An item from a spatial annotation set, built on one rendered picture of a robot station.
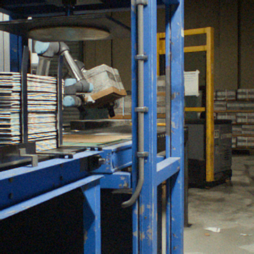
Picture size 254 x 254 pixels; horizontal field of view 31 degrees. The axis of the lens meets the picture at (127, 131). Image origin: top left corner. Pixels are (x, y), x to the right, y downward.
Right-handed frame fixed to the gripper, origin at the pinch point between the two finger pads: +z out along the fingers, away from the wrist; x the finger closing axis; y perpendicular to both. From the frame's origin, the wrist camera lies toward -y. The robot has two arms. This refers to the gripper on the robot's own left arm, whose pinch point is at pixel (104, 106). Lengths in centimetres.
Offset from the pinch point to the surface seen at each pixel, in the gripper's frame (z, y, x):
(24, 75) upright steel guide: 228, -11, 53
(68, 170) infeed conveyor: 219, -44, 52
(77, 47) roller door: -727, 255, -246
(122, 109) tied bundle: -85, 1, -10
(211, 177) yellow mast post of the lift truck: -179, -100, 33
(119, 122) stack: -52, -13, -8
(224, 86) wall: -722, 31, 51
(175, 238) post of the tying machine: 131, -92, 53
